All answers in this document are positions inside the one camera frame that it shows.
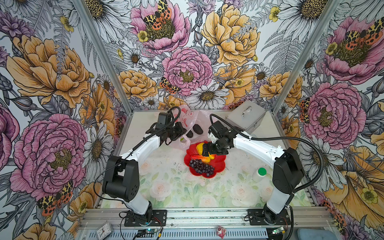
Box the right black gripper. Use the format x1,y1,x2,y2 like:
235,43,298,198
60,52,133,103
201,136,230,156

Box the red flower-shaped plate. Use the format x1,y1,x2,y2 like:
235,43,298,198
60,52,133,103
184,141,226,179

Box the yellow bell pepper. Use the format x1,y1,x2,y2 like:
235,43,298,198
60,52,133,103
196,143,205,156

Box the dark brown fruit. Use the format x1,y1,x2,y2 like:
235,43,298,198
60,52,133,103
186,131,194,138

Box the pink plastic bag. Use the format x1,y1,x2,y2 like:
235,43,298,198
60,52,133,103
170,105,212,151

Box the dark avocado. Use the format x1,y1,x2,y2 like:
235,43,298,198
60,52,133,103
193,124,204,135

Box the dark purple grapes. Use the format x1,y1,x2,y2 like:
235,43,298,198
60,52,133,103
189,160,215,177

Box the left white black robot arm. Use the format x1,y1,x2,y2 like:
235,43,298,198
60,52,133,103
102,122,186,226

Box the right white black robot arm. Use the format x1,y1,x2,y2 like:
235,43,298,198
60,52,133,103
202,131,305,225

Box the silver metal box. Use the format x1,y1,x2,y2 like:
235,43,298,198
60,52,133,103
226,101,266,134

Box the white bottle green cap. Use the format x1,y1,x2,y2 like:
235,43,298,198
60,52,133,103
252,167,267,182

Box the small pink red object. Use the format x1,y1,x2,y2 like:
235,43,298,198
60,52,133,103
216,226,227,239

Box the green circuit board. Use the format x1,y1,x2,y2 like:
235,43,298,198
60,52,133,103
271,227,286,235

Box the small white clock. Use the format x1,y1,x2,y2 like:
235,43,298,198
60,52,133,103
96,222,114,240

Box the blue grey cloth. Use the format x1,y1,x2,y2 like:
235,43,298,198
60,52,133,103
297,229,338,240

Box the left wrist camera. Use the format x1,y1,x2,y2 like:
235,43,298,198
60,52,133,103
157,112,174,126

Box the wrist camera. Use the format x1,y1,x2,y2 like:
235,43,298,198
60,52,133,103
157,112,174,126
209,121,228,139

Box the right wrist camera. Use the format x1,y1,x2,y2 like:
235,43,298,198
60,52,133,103
209,121,228,139

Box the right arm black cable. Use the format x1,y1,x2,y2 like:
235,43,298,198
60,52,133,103
209,113,325,240

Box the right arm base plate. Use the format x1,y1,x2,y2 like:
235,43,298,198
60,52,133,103
247,209,291,226

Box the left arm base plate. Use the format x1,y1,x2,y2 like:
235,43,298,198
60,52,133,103
124,210,168,227

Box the aluminium front rail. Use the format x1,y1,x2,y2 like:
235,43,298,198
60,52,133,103
79,207,336,230

